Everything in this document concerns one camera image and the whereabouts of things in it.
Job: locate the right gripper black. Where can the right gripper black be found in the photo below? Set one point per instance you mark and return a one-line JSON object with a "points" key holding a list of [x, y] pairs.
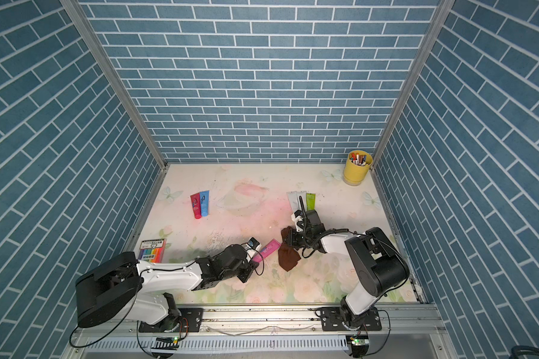
{"points": [[294, 235]]}

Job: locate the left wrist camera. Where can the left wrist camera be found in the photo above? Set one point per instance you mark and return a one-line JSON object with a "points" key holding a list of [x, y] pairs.
{"points": [[253, 243]]}

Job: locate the red toothpaste tube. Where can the red toothpaste tube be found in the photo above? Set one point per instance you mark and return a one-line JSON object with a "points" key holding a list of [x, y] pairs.
{"points": [[196, 205]]}

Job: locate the blue toothpaste tube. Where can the blue toothpaste tube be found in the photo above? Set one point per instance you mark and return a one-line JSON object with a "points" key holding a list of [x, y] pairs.
{"points": [[204, 203]]}

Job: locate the brown cloth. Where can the brown cloth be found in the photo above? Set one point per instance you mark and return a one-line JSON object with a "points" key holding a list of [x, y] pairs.
{"points": [[288, 256]]}

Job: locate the colourful card on table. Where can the colourful card on table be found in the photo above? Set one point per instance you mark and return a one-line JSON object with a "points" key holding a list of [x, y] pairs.
{"points": [[152, 250]]}

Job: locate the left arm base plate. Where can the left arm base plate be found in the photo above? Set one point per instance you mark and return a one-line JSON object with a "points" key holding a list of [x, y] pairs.
{"points": [[187, 320]]}

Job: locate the green toothpaste tube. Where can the green toothpaste tube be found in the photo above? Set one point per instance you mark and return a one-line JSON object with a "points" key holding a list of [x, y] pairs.
{"points": [[310, 199]]}

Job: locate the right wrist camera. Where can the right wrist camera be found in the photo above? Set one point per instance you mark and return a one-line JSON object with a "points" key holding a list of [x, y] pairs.
{"points": [[300, 217]]}

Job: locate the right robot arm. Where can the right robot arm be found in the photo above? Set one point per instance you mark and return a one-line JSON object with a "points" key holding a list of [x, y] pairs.
{"points": [[379, 266]]}

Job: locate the yellow cup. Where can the yellow cup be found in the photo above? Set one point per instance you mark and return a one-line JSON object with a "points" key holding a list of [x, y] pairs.
{"points": [[354, 174]]}

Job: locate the white orange-cap toothpaste tube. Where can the white orange-cap toothpaste tube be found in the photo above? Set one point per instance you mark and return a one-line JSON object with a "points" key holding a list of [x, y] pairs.
{"points": [[302, 197]]}

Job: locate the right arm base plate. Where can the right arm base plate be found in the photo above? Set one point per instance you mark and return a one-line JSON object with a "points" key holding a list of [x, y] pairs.
{"points": [[342, 319]]}

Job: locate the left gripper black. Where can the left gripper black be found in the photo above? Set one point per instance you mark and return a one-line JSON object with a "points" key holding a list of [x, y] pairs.
{"points": [[251, 266]]}

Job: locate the white pink-cap toothpaste tube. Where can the white pink-cap toothpaste tube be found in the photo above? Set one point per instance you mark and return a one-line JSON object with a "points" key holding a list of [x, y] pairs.
{"points": [[293, 198]]}

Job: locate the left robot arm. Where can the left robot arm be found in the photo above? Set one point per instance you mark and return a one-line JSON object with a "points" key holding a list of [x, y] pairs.
{"points": [[139, 290]]}

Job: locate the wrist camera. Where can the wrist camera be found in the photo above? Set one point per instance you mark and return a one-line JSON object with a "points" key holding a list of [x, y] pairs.
{"points": [[300, 217], [253, 243]]}

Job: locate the pens in cup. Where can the pens in cup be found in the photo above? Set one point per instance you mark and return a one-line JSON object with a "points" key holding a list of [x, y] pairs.
{"points": [[358, 159]]}

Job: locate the magenta toothpaste tube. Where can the magenta toothpaste tube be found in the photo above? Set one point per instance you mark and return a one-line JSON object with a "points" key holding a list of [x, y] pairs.
{"points": [[267, 250]]}

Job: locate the aluminium front rail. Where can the aluminium front rail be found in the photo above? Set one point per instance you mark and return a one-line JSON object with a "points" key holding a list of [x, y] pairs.
{"points": [[244, 320]]}

